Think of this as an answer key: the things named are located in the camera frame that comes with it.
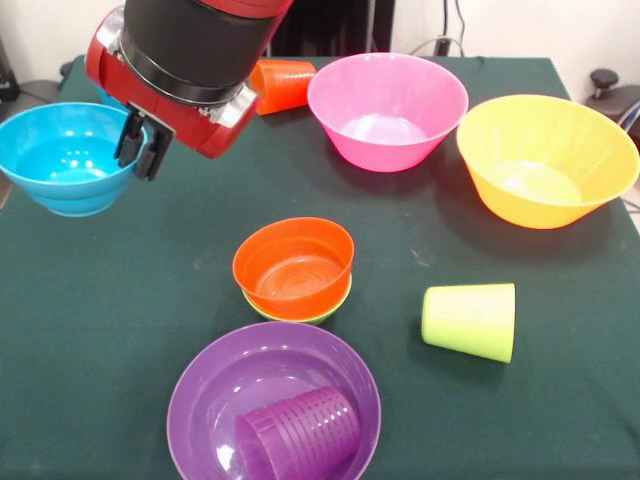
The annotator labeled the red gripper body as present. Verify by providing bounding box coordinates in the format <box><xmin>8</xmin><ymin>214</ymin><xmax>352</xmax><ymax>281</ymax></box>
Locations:
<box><xmin>84</xmin><ymin>5</ymin><xmax>260</xmax><ymax>160</ymax></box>

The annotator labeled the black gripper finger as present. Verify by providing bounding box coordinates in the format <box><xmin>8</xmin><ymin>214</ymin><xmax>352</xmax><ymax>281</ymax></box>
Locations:
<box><xmin>113</xmin><ymin>110</ymin><xmax>147</xmax><ymax>169</ymax></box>
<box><xmin>134</xmin><ymin>128</ymin><xmax>174</xmax><ymax>182</ymax></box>

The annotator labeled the blue plastic bowl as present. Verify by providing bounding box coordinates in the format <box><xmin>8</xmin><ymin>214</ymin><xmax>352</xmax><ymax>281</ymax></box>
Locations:
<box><xmin>0</xmin><ymin>101</ymin><xmax>150</xmax><ymax>218</ymax></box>

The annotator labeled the orange plastic cup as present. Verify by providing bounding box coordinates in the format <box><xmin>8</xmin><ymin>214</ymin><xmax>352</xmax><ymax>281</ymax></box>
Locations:
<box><xmin>248</xmin><ymin>58</ymin><xmax>319</xmax><ymax>116</ymax></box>

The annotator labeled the orange plastic bowl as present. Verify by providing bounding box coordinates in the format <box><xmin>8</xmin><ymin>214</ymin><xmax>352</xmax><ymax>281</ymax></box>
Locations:
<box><xmin>231</xmin><ymin>216</ymin><xmax>356</xmax><ymax>320</ymax></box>

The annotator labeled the green plastic bowl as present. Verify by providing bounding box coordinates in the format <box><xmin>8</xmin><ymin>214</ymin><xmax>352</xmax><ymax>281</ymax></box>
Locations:
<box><xmin>242</xmin><ymin>273</ymin><xmax>353</xmax><ymax>326</ymax></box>

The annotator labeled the purple plastic bowl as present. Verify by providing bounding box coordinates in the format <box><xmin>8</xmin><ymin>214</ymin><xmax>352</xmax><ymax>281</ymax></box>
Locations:
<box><xmin>166</xmin><ymin>321</ymin><xmax>383</xmax><ymax>480</ymax></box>

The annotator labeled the purple plastic cup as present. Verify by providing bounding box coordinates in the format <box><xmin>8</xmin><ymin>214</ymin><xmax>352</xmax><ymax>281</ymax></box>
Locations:
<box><xmin>234</xmin><ymin>385</ymin><xmax>362</xmax><ymax>480</ymax></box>

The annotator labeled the lime green plastic cup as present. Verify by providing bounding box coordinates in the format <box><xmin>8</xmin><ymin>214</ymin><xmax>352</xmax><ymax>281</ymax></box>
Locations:
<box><xmin>420</xmin><ymin>282</ymin><xmax>517</xmax><ymax>364</ymax></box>

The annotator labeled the grey chair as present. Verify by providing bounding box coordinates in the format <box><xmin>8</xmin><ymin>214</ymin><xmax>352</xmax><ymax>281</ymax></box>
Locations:
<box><xmin>0</xmin><ymin>37</ymin><xmax>66</xmax><ymax>161</ymax></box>

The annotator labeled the pink plastic bowl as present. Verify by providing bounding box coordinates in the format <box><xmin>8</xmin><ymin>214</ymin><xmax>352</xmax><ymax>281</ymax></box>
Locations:
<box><xmin>306</xmin><ymin>52</ymin><xmax>470</xmax><ymax>174</ymax></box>

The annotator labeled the yellow plastic bowl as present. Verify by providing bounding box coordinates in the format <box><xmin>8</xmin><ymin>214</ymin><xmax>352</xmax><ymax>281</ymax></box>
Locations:
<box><xmin>455</xmin><ymin>94</ymin><xmax>640</xmax><ymax>231</ymax></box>

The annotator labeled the black chair armrest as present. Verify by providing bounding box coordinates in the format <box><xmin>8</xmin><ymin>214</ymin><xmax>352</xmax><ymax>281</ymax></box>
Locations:
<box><xmin>587</xmin><ymin>68</ymin><xmax>640</xmax><ymax>136</ymax></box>

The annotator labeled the dark green tablecloth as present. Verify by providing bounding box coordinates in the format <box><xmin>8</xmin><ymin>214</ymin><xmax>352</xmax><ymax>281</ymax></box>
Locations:
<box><xmin>0</xmin><ymin>53</ymin><xmax>640</xmax><ymax>480</ymax></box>

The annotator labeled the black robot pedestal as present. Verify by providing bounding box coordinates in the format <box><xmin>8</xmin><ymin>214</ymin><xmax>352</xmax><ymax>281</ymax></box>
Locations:
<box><xmin>264</xmin><ymin>0</ymin><xmax>396</xmax><ymax>57</ymax></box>

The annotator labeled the black hanging cable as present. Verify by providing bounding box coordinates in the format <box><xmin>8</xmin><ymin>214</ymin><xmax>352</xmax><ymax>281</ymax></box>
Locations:
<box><xmin>453</xmin><ymin>0</ymin><xmax>469</xmax><ymax>57</ymax></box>

